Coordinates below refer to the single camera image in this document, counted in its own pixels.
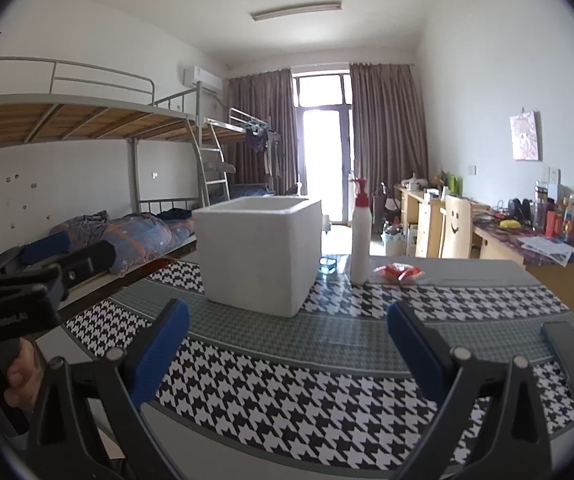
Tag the smiley wooden chair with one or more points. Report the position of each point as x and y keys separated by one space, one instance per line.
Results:
x=457 y=228

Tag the red snack packet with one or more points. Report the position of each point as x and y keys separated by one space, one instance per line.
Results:
x=399 y=273

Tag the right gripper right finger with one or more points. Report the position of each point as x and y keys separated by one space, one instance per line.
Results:
x=513 y=441

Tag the ceiling light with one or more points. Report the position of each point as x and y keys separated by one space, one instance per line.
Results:
x=296 y=9

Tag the brown left curtain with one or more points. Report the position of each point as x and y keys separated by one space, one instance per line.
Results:
x=268 y=152

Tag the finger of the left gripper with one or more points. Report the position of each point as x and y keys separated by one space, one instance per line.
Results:
x=19 y=258
x=67 y=270

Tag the left hand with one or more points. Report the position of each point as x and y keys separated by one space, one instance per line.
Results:
x=24 y=377

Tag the brown right curtain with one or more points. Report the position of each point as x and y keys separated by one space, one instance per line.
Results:
x=390 y=137

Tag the balcony glass door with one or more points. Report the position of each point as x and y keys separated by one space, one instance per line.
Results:
x=323 y=105

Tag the yellow object on desk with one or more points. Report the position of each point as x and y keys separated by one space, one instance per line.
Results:
x=509 y=224

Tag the brown curtain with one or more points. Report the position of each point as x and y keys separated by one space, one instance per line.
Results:
x=390 y=137
x=268 y=152

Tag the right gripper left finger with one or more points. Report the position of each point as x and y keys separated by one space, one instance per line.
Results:
x=87 y=421

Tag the wall air conditioner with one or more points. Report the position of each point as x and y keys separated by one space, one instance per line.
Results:
x=193 y=75

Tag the white foam box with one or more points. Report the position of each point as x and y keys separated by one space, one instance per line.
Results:
x=260 y=254

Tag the cartoon wall picture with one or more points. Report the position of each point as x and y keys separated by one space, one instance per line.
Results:
x=525 y=137

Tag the metal bunk bed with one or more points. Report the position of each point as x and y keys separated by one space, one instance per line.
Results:
x=78 y=138

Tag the blue plaid quilt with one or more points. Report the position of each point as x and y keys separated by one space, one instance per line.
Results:
x=137 y=238

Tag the white pump lotion bottle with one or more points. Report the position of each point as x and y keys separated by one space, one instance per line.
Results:
x=361 y=234

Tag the blue sanitizer bottle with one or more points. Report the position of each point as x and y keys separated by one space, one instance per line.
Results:
x=328 y=264

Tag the dark green smartphone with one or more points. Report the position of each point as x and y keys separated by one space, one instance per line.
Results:
x=559 y=337

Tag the houndstooth tablecloth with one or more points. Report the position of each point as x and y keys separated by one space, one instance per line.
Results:
x=326 y=389

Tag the papers on desk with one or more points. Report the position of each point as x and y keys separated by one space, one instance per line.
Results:
x=558 y=252

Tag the wooden desk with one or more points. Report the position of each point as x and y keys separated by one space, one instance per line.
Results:
x=488 y=241

